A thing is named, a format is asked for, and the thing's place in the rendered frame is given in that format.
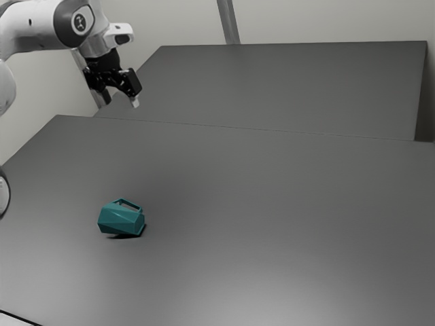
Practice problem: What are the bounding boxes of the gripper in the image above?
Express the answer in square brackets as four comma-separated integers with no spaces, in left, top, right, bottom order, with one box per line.
[83,48,143,109]

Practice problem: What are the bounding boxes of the teal faceted mug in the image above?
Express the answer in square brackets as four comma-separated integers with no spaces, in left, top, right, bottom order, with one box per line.
[97,198,147,238]

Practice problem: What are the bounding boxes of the grey vertical post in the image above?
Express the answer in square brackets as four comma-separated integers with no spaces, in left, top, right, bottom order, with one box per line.
[70,47,114,110]
[216,0,241,46]

